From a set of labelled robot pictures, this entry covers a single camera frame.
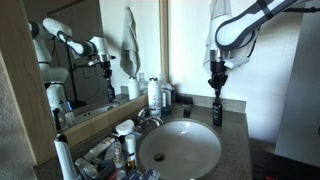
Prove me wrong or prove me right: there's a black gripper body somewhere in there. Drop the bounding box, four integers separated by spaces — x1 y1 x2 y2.
208 60 229 89

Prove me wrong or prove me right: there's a black spray bottle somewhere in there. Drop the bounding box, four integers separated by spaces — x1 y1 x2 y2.
212 89 224 128

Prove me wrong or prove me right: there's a small dark red bottle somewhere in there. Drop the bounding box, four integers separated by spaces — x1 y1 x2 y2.
170 84 178 105

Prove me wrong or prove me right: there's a blue mouthwash bottle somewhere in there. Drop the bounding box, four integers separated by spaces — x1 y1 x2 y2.
159 74 174 116

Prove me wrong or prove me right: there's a tall white bottle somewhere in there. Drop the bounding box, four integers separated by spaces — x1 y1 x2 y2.
147 77 163 118

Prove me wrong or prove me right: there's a white bottle with label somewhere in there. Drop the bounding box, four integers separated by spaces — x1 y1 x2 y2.
124 133 138 169

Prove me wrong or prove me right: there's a small clear spray bottle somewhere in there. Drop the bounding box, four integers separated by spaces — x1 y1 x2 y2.
112 141 126 172

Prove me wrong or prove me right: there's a clear plastic bottle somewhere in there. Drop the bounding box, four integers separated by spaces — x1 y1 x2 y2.
74 157 100 180

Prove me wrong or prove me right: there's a black box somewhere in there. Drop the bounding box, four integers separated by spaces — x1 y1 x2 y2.
176 94 195 105

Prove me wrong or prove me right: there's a small black cup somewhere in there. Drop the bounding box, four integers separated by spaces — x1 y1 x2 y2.
182 104 193 119

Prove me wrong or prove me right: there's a white sink basin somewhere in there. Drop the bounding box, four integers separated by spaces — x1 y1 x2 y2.
137 119 223 180

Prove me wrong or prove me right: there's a chrome faucet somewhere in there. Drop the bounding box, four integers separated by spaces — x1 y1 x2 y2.
135 106 165 130

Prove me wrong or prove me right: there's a white side panel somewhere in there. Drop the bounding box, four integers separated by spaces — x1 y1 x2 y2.
274 0 320 168

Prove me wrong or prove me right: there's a white round jar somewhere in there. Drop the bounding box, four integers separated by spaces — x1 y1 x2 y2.
114 119 136 137

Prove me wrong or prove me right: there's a dark cabinet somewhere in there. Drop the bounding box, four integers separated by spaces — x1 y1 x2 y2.
251 137 320 180

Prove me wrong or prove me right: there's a blue package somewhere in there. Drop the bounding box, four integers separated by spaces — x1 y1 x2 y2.
125 167 161 180

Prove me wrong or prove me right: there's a wood framed mirror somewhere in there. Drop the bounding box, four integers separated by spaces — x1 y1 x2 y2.
0 0 170 167

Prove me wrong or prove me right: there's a white squeeze tube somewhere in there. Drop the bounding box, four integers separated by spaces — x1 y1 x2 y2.
82 135 116 163

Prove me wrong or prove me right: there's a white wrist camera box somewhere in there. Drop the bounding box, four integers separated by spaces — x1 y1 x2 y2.
223 55 251 71

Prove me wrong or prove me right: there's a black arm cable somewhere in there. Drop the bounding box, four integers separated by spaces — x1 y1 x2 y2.
245 28 262 58

